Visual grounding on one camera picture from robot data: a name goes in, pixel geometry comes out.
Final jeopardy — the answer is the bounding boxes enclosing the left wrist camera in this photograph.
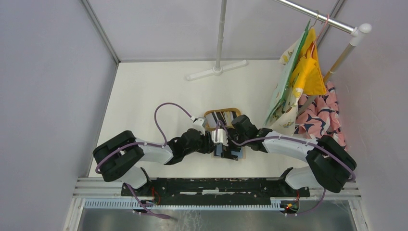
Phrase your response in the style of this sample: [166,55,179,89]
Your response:
[190,116,207,135]

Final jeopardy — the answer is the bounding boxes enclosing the white clothes rack stand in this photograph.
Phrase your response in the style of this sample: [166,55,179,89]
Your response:
[185,0,248,81]

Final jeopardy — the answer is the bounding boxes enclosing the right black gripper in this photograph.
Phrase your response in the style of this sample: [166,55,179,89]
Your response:
[220,128,248,161]

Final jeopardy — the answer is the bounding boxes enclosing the pink clothes hanger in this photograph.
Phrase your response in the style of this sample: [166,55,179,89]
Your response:
[310,14,330,57]

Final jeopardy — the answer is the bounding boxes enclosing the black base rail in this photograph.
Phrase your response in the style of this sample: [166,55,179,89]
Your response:
[135,178,310,206]

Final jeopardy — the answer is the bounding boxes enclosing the metal hanging rod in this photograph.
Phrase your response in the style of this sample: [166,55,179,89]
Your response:
[275,0,372,37]

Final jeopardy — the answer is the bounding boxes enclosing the wooden rack pole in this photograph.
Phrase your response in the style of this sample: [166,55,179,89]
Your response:
[297,44,355,116]

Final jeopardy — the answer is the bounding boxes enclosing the green clothes hanger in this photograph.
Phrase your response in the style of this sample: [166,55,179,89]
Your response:
[264,19,311,123]

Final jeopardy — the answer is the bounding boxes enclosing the tan oval card holder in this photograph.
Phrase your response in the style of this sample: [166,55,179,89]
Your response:
[204,107,243,132]

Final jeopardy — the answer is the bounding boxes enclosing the yellow garment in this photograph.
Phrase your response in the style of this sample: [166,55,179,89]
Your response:
[290,28,326,98]

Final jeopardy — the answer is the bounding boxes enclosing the cards in holder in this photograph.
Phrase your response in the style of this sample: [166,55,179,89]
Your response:
[205,110,240,128]

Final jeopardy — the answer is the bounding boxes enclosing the white slotted cable duct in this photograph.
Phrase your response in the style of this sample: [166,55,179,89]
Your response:
[83,199,284,211]

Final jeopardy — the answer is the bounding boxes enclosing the light blue card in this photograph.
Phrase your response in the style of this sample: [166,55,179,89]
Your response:
[214,143,244,158]

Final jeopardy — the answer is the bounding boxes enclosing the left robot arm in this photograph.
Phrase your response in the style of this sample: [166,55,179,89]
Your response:
[92,128,216,196]

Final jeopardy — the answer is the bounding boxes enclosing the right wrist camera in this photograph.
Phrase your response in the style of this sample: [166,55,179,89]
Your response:
[211,128,228,146]

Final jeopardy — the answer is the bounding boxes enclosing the pink patterned garment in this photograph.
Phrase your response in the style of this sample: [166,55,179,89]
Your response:
[294,81,347,150]

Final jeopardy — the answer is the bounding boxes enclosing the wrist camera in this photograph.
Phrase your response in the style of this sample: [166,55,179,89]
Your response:
[190,116,207,135]
[211,128,228,146]

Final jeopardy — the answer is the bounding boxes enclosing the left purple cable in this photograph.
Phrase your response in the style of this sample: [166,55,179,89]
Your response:
[95,102,195,174]

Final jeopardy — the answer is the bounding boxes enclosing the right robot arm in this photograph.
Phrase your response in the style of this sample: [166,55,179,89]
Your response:
[211,115,357,196]

